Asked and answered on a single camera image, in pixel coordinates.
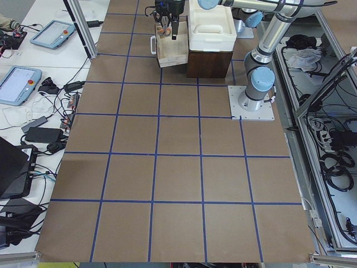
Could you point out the grey orange scissors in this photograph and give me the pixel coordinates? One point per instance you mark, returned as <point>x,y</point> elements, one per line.
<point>164,30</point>

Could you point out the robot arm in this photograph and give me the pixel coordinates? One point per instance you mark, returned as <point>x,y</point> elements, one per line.
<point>251,17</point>
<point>285,13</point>

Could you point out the white plastic tray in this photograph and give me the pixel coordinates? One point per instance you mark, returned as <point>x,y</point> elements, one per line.
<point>211,30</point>

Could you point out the dark wooden cabinet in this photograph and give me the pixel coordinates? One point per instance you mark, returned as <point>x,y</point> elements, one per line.
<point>208,65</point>

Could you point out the far blue teach pendant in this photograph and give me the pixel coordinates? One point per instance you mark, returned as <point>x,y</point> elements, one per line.
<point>54,34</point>

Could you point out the blue teach pendant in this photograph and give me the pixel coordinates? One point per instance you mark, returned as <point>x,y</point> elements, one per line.
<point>54,34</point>
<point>18,84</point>

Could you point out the white crumpled cloth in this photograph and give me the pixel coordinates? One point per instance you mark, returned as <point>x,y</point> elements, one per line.
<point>305,59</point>

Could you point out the near blue teach pendant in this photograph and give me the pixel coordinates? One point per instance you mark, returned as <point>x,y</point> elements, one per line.
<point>18,84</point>

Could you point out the large black power brick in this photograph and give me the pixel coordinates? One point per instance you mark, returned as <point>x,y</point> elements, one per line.
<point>43,135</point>

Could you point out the black laptop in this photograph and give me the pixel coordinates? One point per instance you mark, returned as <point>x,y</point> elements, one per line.
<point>17,165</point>

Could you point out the wooden drawer white handle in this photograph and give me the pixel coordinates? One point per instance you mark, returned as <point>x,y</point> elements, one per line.
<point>170,52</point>

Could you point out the aluminium frame post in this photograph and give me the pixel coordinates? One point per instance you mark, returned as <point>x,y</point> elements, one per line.
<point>76,14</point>

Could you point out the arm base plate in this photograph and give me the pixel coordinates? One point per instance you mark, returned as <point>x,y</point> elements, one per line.
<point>243,108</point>

